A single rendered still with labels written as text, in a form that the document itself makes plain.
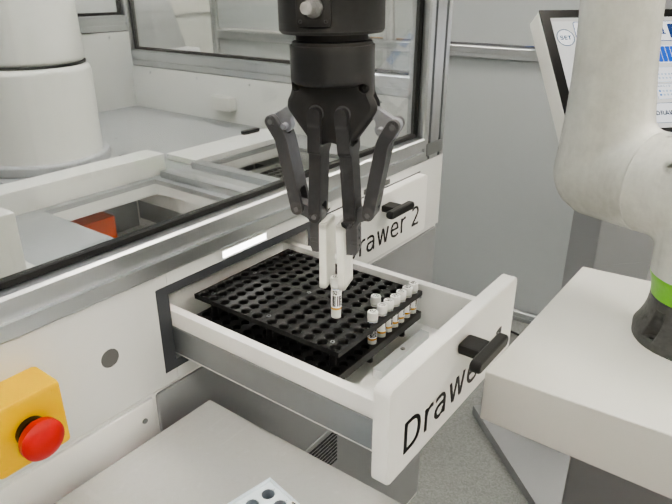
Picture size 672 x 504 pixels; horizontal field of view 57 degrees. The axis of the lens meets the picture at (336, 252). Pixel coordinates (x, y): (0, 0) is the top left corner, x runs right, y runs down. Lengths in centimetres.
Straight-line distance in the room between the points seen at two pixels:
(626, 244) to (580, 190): 78
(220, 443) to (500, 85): 188
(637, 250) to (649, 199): 86
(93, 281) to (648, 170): 64
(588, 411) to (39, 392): 56
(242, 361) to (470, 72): 189
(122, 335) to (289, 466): 24
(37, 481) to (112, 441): 9
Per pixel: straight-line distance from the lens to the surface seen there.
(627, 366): 82
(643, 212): 83
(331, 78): 53
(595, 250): 161
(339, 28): 52
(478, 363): 63
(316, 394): 64
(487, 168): 246
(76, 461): 77
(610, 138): 86
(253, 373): 69
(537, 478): 184
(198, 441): 77
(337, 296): 63
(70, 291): 68
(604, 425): 74
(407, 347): 76
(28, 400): 64
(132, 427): 79
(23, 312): 66
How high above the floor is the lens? 125
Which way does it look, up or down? 24 degrees down
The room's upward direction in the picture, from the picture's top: straight up
